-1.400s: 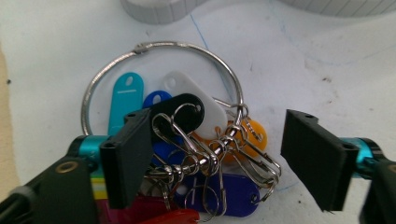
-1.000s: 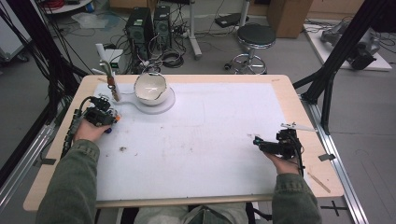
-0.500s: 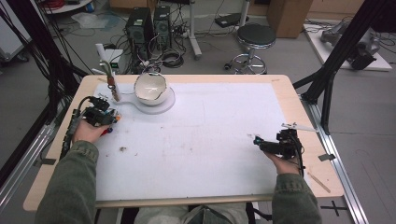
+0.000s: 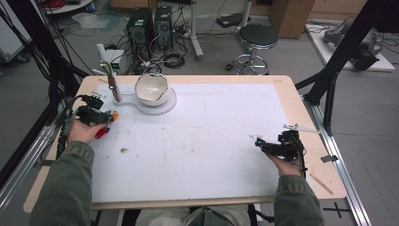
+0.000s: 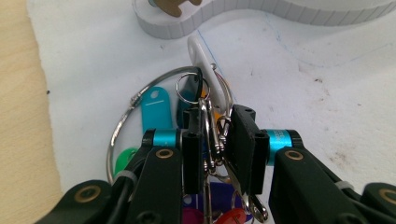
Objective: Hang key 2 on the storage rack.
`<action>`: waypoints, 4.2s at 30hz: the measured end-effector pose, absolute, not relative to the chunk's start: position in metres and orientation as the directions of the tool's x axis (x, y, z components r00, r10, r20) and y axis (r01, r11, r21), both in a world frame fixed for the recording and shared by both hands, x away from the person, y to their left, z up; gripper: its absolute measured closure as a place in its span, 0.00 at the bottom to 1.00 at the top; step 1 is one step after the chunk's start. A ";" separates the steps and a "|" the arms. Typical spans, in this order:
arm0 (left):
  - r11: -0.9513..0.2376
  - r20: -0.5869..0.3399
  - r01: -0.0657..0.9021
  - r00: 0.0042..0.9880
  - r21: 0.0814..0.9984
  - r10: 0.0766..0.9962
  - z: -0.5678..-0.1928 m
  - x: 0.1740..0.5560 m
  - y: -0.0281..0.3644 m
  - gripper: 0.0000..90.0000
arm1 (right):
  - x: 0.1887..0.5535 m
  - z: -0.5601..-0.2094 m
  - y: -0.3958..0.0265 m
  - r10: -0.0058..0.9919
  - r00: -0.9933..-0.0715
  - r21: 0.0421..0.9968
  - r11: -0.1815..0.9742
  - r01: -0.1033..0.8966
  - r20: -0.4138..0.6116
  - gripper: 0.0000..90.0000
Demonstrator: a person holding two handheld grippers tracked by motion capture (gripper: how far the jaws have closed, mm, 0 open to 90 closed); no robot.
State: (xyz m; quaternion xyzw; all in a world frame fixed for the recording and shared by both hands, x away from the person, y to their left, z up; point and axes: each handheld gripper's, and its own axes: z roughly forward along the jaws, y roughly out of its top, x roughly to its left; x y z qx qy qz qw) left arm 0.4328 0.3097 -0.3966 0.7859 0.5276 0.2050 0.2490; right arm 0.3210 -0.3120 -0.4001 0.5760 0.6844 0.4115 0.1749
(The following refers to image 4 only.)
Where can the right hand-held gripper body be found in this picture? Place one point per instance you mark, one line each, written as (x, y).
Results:
(284, 146)

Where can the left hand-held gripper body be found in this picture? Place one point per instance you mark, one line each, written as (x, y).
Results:
(91, 114)

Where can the person's left hand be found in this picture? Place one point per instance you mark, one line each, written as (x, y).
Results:
(83, 132)

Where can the person's right hand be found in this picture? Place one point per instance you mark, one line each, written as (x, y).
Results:
(287, 166)

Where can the black tape piece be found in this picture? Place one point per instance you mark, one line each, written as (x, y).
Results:
(329, 158)

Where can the white eggshell-shaped bowl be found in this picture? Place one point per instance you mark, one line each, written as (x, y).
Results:
(152, 89)

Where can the thin wooden stick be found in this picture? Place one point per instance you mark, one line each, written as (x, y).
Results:
(321, 184)

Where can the white table mat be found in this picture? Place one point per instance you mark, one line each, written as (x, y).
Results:
(194, 157)

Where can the black computer tower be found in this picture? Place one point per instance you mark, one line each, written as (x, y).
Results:
(163, 26)
(139, 29)

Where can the clear plastic sheet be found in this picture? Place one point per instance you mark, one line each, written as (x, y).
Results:
(92, 20)

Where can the person's legs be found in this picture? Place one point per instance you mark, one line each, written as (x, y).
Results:
(194, 216)

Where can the black round stool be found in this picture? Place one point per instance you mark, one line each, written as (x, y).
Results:
(255, 37)

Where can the white platform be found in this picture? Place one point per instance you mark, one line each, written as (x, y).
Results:
(348, 59)

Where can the white floor stand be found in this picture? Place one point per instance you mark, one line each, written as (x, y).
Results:
(196, 31)

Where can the grey machine on white platform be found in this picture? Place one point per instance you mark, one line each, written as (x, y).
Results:
(354, 44)

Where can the flat black box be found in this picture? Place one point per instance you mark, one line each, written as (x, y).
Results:
(232, 20)

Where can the brown wooden cabinet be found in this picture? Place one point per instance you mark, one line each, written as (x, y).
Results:
(291, 17)

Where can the aluminium rail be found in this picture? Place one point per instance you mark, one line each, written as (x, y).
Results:
(22, 166)
(338, 163)

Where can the black metal frame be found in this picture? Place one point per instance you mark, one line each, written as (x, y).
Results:
(40, 47)
(338, 59)

